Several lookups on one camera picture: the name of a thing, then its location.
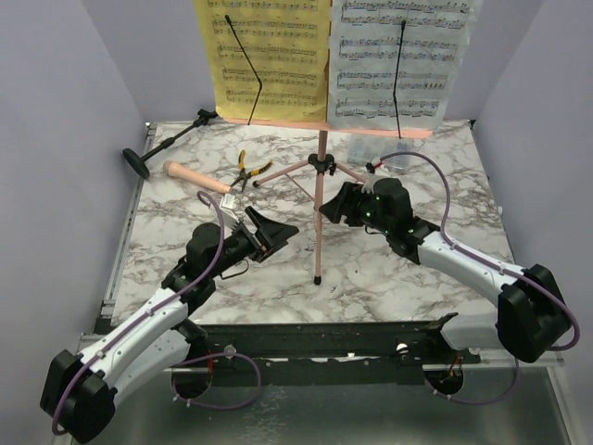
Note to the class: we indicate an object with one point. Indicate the black microphone stand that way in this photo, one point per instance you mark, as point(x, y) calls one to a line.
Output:
point(138, 163)

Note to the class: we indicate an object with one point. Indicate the pink toy microphone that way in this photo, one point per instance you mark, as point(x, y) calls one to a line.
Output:
point(177, 170)

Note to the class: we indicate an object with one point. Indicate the yellow handled pliers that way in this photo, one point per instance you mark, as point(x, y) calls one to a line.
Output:
point(244, 175)

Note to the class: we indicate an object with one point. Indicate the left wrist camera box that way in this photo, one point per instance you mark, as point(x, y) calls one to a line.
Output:
point(229, 209)

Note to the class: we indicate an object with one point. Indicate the clear plastic organizer box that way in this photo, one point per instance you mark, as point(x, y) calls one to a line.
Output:
point(363, 149)

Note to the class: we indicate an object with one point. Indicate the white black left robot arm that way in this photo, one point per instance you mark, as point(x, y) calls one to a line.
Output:
point(82, 391)

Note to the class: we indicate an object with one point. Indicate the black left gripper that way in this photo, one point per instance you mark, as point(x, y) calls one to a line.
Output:
point(274, 235)

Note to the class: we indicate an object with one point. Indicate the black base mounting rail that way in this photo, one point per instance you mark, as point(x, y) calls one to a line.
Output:
point(284, 355)

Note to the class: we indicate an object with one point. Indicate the yellow sheet music page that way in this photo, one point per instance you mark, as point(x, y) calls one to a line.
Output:
point(268, 59)

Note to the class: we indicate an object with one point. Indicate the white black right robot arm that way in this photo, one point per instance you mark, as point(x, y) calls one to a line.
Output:
point(530, 314)

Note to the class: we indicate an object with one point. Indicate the white paper sheet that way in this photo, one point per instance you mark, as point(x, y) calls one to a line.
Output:
point(393, 64)

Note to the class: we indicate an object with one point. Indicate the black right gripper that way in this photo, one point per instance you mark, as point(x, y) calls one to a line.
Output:
point(351, 209)

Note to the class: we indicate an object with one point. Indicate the pink perforated music stand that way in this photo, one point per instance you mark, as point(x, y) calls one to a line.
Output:
point(321, 160)

